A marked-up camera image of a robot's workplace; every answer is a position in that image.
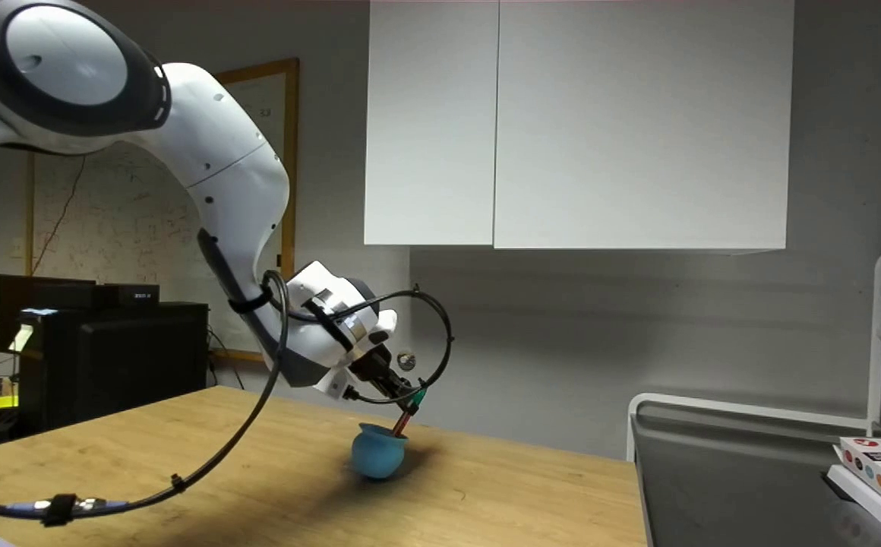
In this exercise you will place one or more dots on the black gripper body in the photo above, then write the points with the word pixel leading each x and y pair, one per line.
pixel 380 366

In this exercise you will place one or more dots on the red white marker green cap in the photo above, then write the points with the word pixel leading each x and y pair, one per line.
pixel 408 411

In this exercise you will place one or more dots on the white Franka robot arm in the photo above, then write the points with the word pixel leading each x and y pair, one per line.
pixel 218 161

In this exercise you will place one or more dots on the blue round vase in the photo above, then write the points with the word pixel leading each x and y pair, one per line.
pixel 378 454

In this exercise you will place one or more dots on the narrow white cabinet door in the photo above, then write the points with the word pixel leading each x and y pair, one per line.
pixel 429 123

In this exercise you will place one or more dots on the small black box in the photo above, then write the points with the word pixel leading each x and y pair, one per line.
pixel 127 294

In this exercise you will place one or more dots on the black computer case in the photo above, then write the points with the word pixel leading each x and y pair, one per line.
pixel 116 359

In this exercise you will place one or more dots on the black monitor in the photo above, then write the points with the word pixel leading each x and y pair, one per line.
pixel 42 298

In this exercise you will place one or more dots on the wide white cabinet door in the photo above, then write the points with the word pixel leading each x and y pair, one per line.
pixel 642 123

